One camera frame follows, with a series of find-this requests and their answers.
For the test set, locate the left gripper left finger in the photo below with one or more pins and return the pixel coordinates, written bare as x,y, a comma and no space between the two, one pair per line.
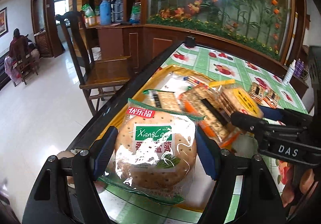
49,200

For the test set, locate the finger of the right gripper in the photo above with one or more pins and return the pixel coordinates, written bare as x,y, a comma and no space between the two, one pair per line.
275,114
259,127

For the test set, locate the yellow egg yolk biscuit pack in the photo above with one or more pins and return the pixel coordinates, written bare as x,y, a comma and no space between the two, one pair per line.
233,97

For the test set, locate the orange biscuit pack barcode side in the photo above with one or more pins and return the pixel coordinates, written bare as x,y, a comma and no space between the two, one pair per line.
216,123

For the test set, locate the blue red biscuit pack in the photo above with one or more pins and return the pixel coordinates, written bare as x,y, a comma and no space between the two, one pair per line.
195,78

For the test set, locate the round green biscuit pack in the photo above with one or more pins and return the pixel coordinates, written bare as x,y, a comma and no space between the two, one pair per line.
155,151

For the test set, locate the right hand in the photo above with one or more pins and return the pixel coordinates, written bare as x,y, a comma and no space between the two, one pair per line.
299,185

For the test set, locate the orange biscuit pack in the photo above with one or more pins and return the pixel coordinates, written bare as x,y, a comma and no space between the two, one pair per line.
271,99
257,92

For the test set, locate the orange biscuit pack back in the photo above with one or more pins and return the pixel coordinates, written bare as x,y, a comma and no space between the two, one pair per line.
257,92

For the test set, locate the white spray bottle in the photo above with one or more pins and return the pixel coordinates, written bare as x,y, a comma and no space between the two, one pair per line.
290,72

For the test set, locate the purple bottles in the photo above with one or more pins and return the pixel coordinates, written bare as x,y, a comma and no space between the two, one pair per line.
299,68

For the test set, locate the fruit pattern green tablecloth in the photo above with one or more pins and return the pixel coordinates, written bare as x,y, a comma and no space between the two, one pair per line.
126,207

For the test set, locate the clear green square biscuit pack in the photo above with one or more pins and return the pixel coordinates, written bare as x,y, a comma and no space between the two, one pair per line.
161,99

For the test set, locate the yellow tray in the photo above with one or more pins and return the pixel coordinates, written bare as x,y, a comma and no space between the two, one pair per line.
150,93

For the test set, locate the flower glass partition cabinet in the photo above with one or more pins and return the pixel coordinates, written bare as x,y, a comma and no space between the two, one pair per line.
260,31

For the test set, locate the wooden chair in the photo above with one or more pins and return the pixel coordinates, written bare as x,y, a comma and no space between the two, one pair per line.
98,79

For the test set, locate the seated person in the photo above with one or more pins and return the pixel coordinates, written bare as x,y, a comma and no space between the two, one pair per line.
22,59

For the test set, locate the grey water bottle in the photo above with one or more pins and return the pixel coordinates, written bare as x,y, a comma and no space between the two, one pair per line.
118,11

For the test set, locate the blue thermos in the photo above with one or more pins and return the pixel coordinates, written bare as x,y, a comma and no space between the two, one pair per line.
105,13

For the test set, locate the framed wall picture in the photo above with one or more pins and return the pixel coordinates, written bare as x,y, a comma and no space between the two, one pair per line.
3,22

